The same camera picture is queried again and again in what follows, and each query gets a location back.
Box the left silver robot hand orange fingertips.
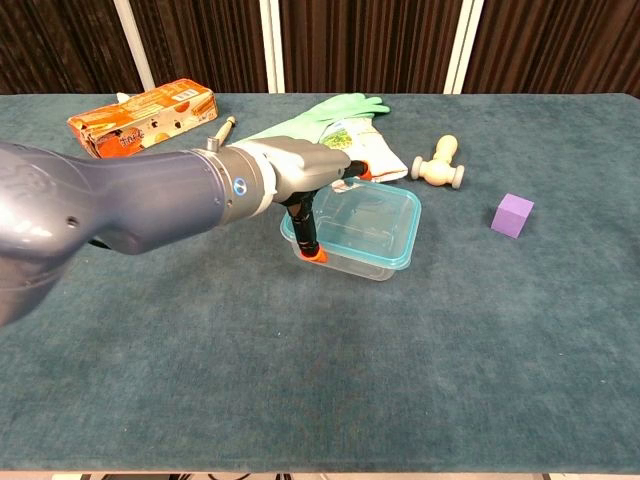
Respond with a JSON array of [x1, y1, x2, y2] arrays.
[[263, 135, 374, 265]]

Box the blue container lid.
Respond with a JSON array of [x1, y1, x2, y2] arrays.
[[279, 178, 423, 272]]

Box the clear teal-rimmed plastic container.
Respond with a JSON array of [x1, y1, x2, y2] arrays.
[[285, 179, 422, 283]]

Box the green rubber glove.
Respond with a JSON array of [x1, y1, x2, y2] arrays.
[[232, 92, 391, 149]]

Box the white snack bag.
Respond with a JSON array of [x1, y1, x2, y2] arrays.
[[319, 115, 409, 184]]

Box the wooden stick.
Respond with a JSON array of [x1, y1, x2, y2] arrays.
[[213, 115, 237, 146]]

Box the wooden roller massager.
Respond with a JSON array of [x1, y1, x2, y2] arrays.
[[410, 134, 466, 192]]

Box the orange cardboard carton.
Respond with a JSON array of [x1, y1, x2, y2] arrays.
[[67, 78, 220, 160]]

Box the purple cube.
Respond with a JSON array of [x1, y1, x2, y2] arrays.
[[490, 193, 535, 240]]

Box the blue table cloth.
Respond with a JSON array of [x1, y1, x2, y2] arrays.
[[0, 92, 640, 474]]

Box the white partition post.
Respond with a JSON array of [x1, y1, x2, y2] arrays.
[[443, 0, 486, 95], [112, 0, 157, 94], [258, 0, 287, 94]]

